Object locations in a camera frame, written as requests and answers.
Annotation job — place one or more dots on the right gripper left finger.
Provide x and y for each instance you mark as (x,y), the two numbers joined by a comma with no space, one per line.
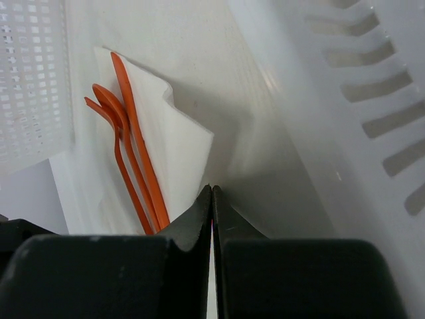
(116,276)

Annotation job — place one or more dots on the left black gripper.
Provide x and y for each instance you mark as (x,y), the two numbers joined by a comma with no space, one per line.
(20,237)

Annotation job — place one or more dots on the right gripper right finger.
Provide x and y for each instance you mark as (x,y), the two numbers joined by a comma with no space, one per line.
(259,277)

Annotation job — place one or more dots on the orange plastic knife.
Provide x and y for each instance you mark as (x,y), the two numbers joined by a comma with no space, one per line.
(159,208)

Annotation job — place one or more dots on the white paper napkin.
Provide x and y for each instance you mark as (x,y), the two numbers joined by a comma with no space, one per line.
(93,194)

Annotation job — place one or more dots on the orange plastic fork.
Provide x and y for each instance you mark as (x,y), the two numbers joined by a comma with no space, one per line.
(110,116)

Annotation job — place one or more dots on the orange plastic spoon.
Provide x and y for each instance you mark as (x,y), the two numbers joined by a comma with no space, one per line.
(107,98)

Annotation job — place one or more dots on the large white plastic basket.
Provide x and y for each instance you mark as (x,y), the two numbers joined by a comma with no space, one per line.
(36,115)

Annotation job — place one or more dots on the small white utensil tray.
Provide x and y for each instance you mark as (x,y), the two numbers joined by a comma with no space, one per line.
(349,76)

